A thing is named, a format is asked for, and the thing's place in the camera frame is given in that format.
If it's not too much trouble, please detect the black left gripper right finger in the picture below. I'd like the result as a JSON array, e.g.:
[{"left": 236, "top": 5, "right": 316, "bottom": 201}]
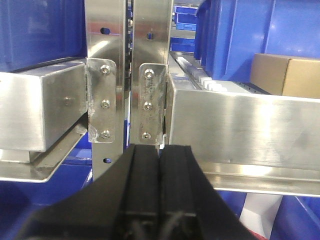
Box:
[{"left": 158, "top": 145, "right": 256, "bottom": 240}]

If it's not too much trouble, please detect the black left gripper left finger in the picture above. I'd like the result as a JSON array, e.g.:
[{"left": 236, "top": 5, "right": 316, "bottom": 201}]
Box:
[{"left": 16, "top": 144, "right": 160, "bottom": 240}]

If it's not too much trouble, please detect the brown cardboard box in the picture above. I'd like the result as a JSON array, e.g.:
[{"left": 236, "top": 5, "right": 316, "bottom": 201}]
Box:
[{"left": 250, "top": 53, "right": 320, "bottom": 99}]

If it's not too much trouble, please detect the left steel shelf beam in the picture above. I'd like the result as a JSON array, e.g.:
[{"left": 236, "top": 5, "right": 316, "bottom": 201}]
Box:
[{"left": 0, "top": 59, "right": 87, "bottom": 183}]

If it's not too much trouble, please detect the large blue bin on shelf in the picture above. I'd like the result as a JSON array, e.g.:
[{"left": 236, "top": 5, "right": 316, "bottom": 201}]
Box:
[{"left": 194, "top": 0, "right": 320, "bottom": 82}]

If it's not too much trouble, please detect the left steel shelf upright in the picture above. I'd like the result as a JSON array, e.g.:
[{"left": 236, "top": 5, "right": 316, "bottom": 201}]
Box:
[{"left": 85, "top": 0, "right": 127, "bottom": 179}]

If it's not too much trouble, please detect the steel shelf upright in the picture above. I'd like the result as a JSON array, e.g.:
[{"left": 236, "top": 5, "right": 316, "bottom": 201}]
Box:
[
  {"left": 129, "top": 0, "right": 173, "bottom": 146},
  {"left": 85, "top": 0, "right": 127, "bottom": 179}
]

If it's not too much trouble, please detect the right steel shelf upright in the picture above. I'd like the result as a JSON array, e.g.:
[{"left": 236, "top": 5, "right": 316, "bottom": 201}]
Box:
[{"left": 129, "top": 0, "right": 173, "bottom": 146}]

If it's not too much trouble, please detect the blue bin lower right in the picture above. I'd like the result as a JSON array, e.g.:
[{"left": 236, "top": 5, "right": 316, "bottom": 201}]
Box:
[{"left": 218, "top": 190, "right": 320, "bottom": 240}]

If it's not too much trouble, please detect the blue bin lower left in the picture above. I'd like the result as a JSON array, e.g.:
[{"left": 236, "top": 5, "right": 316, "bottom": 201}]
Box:
[{"left": 0, "top": 140, "right": 93, "bottom": 240}]

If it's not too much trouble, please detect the white roller track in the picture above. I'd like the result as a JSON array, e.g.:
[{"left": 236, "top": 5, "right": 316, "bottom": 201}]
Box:
[{"left": 176, "top": 56, "right": 228, "bottom": 92}]

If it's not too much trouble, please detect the blue bin upper left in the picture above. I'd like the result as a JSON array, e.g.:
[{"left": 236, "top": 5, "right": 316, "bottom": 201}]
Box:
[{"left": 0, "top": 0, "right": 87, "bottom": 72}]

